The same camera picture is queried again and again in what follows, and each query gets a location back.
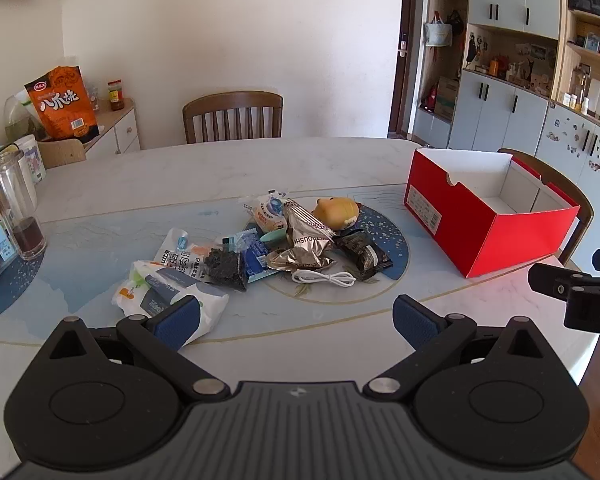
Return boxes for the dark brown door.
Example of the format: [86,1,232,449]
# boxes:
[387,0,427,137]

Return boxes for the red cardboard box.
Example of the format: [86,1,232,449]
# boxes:
[404,148,581,279]

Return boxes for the black figure decoration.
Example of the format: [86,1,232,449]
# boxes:
[466,32,489,69]

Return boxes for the small light blue wrapper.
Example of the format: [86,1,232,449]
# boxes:
[220,230,257,254]

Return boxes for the yellow squishy animal toy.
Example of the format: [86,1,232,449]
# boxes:
[313,197,363,231]

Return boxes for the red lidded sauce jar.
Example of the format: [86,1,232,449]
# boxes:
[107,80,127,111]

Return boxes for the white printed cup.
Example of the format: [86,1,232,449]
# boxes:
[12,134,47,196]

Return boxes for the black snack packet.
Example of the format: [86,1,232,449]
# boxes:
[335,230,394,279]

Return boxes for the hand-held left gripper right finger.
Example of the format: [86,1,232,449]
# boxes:
[362,294,553,403]

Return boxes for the white snack packet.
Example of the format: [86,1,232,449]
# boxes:
[152,228,212,281]

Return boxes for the blue printed table mat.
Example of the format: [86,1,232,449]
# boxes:
[0,182,536,348]

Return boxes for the blue snack packet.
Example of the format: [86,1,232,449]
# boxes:
[242,245,281,284]

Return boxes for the orange snack bag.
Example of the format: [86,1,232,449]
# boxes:
[24,66,100,142]

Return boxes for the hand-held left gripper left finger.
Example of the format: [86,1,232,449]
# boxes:
[45,295,231,403]

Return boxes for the clear green plastic bag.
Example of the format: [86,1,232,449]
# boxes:
[4,90,42,142]

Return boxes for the light blue tote bag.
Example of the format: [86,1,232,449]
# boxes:
[424,10,454,49]

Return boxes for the clear packet of black seaweed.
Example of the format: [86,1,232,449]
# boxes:
[202,247,249,291]

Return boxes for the dark wooden slatted chair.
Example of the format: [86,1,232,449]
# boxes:
[182,91,284,145]

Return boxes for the white marble desktop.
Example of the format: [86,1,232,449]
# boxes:
[0,136,600,480]

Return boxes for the brown cardboard carton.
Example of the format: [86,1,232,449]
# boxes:
[432,76,461,121]

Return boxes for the clear glass tumbler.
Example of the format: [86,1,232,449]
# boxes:
[0,150,48,261]

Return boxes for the grey white wall cabinet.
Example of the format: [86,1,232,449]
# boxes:
[412,0,600,186]

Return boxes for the brown wooden chair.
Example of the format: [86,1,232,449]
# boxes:
[497,148,595,267]

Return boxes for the white low cabinet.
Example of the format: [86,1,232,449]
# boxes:
[82,97,142,161]

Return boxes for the white usb cable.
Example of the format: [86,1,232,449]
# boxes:
[291,268,356,290]

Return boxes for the white tissue pack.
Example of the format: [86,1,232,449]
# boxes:
[112,260,230,349]

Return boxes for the silver foil snack packet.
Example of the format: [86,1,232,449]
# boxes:
[266,200,339,272]

